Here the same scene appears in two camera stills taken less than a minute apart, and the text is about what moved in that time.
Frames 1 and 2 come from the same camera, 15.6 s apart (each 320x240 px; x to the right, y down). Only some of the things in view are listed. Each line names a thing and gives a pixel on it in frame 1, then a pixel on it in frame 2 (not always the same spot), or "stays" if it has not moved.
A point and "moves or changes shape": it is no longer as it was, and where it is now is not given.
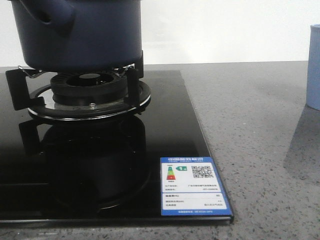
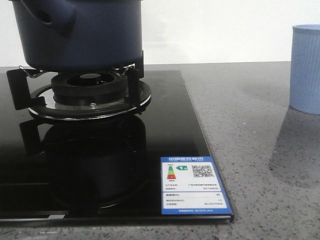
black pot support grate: (40, 101) stays
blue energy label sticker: (191, 186) stays
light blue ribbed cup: (313, 91) moves or changes shape
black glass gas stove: (100, 171) stays
